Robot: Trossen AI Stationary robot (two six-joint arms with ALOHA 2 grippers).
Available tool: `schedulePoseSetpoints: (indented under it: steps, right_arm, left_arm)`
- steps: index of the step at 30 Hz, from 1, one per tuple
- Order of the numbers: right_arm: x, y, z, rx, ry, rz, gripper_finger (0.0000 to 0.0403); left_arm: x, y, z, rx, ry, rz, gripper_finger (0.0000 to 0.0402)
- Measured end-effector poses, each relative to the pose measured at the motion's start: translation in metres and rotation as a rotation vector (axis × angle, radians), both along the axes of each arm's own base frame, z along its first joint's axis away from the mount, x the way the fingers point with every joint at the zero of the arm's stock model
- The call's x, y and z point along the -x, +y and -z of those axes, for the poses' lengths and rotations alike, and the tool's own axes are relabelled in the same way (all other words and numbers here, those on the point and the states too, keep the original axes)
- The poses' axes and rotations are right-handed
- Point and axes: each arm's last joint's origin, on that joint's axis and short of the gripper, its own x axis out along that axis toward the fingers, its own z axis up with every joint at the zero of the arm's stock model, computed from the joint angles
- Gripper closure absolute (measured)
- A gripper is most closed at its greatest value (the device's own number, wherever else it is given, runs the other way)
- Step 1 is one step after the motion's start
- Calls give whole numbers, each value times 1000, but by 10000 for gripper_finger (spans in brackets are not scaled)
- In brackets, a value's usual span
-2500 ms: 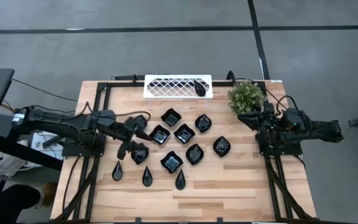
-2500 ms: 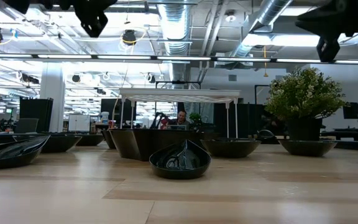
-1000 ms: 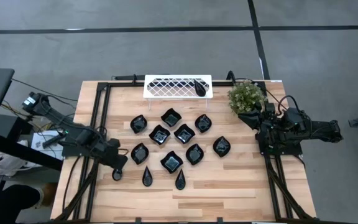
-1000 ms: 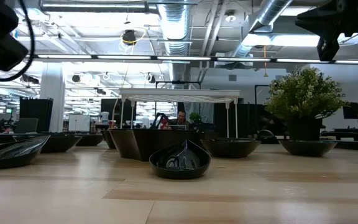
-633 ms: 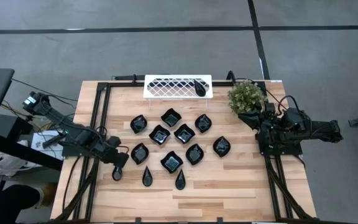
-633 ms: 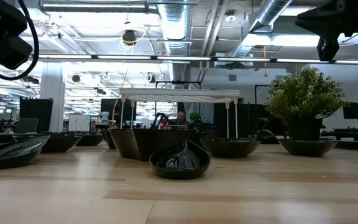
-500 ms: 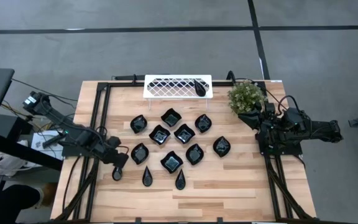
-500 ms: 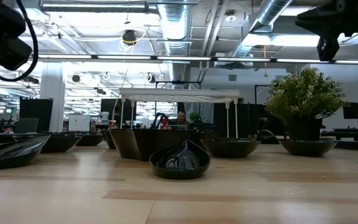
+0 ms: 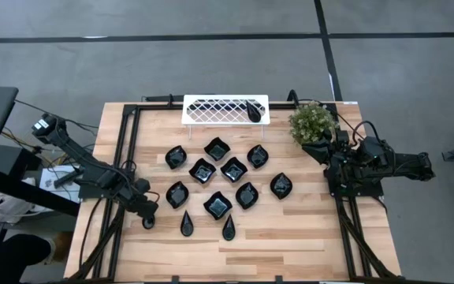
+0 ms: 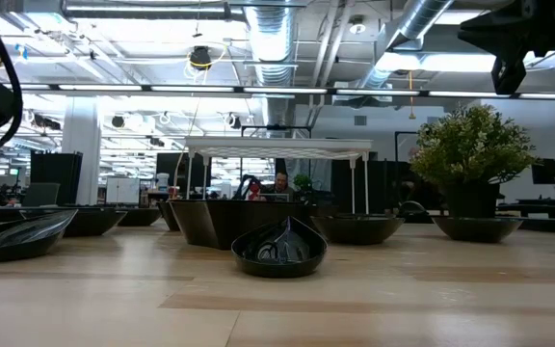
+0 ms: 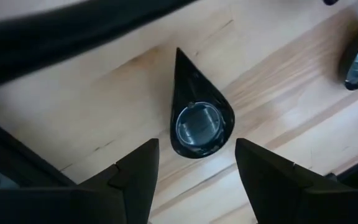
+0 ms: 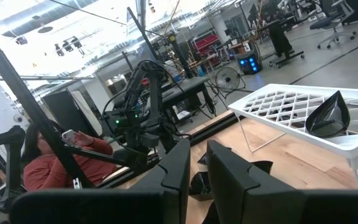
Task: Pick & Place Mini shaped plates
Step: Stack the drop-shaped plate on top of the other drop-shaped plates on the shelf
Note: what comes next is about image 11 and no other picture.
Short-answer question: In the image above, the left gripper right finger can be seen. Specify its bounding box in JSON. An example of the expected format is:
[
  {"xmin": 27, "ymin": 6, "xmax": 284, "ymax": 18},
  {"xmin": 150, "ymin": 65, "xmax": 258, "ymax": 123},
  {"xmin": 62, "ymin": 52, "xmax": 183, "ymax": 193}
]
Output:
[{"xmin": 235, "ymin": 139, "xmax": 338, "ymax": 224}]

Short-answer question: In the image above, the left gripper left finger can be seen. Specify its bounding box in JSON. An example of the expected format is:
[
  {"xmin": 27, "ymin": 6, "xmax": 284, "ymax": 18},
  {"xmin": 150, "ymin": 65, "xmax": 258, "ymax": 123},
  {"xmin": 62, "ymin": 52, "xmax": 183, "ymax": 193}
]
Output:
[{"xmin": 78, "ymin": 139, "xmax": 160, "ymax": 224}]

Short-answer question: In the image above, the black teardrop mini plate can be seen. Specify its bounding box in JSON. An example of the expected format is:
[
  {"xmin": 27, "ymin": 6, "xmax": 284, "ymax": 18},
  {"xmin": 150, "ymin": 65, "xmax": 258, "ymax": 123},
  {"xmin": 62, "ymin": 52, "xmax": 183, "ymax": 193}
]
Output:
[
  {"xmin": 169, "ymin": 47, "xmax": 236, "ymax": 159},
  {"xmin": 338, "ymin": 6, "xmax": 358, "ymax": 91}
]

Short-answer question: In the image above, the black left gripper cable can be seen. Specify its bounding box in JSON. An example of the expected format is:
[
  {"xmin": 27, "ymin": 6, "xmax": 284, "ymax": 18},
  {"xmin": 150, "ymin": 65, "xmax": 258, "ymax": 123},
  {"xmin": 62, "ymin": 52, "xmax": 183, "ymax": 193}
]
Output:
[{"xmin": 0, "ymin": 0, "xmax": 198, "ymax": 91}]

